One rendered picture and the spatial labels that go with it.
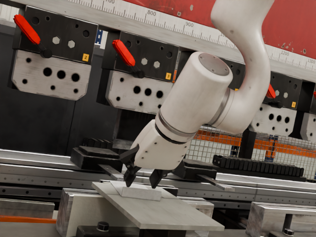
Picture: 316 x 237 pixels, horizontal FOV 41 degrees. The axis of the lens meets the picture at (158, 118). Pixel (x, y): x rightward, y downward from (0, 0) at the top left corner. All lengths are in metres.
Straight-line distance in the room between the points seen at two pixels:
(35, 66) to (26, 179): 0.41
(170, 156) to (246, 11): 0.32
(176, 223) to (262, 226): 0.51
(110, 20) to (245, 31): 0.32
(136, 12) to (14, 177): 0.54
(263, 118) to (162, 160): 0.39
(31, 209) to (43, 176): 1.54
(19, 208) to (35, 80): 1.91
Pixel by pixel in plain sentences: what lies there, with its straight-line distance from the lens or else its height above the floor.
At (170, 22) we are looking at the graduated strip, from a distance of 0.99.
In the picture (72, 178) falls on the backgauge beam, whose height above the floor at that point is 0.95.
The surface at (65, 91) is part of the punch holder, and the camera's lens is 0.89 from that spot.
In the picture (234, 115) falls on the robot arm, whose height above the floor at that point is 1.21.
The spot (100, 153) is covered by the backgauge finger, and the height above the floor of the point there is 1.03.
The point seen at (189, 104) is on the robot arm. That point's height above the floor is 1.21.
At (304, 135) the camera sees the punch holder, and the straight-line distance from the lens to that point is 1.28.
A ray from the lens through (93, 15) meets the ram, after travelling 0.92.
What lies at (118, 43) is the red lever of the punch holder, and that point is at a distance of 0.89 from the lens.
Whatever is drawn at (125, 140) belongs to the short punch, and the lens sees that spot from 0.99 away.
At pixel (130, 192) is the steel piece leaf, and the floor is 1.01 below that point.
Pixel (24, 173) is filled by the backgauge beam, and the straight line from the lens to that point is 1.18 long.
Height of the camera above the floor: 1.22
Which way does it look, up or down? 3 degrees down
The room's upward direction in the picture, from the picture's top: 11 degrees clockwise
